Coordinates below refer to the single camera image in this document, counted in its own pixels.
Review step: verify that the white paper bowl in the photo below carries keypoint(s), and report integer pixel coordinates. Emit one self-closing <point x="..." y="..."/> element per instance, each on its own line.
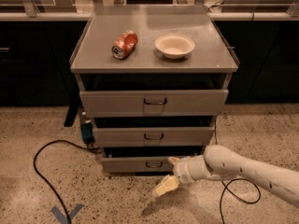
<point x="174" y="46"/>

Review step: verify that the blue power adapter box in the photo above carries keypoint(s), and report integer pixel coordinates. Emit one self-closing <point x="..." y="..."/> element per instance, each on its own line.
<point x="87" y="133"/>

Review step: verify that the grey drawer cabinet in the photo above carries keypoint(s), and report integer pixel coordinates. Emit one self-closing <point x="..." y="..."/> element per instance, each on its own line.
<point x="209" y="67"/>

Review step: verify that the dark counter cabinets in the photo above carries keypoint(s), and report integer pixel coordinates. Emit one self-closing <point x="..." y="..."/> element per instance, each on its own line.
<point x="35" y="68"/>

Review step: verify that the grey bottom drawer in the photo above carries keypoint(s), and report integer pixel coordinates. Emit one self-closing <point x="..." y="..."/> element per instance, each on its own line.
<point x="137" y="164"/>

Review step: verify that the grey top drawer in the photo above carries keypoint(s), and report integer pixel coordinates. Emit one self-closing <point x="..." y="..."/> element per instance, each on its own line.
<point x="99" y="104"/>

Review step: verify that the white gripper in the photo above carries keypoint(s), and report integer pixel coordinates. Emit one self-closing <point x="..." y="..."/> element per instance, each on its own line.
<point x="181" y="172"/>

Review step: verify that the grey drawer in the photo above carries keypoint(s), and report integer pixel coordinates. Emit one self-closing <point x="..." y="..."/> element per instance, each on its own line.
<point x="99" y="104"/>
<point x="152" y="137"/>
<point x="137" y="164"/>

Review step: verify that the blue tape floor mark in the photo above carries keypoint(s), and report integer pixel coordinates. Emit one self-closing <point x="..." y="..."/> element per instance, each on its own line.
<point x="66" y="218"/>

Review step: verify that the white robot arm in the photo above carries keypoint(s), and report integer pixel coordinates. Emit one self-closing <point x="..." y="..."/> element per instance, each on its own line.
<point x="219" y="163"/>

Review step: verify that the crushed orange soda can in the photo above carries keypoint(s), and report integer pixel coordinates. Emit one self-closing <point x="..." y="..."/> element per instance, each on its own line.
<point x="124" y="44"/>

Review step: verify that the grey middle drawer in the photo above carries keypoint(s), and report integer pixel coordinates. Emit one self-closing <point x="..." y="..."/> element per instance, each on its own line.
<point x="152" y="137"/>

